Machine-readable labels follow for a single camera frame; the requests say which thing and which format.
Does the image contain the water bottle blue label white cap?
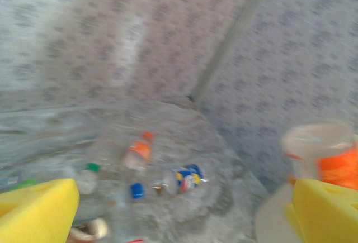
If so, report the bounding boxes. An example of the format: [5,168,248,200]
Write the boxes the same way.
[0,174,20,189]

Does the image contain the blue cola bottle blue cap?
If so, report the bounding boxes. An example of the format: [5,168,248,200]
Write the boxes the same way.
[129,163,209,201]

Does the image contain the copper coffee bottle cream cap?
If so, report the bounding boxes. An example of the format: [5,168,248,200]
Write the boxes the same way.
[68,217,110,242]

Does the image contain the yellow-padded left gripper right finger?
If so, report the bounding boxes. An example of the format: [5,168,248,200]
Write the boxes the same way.
[284,178,358,243]

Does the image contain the clear bottle green white cap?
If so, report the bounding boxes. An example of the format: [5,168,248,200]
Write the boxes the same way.
[74,162,103,196]

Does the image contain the small orange label orange cap bottle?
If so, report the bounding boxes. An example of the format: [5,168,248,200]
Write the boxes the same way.
[121,130,155,171]

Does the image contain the orange label bottle gold cap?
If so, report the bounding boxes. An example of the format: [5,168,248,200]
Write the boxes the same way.
[253,120,358,243]

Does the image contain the clear bottle green label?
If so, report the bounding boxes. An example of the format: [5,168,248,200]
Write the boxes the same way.
[10,178,40,191]

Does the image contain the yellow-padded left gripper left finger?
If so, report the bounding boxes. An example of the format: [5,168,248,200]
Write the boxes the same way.
[0,178,81,243]

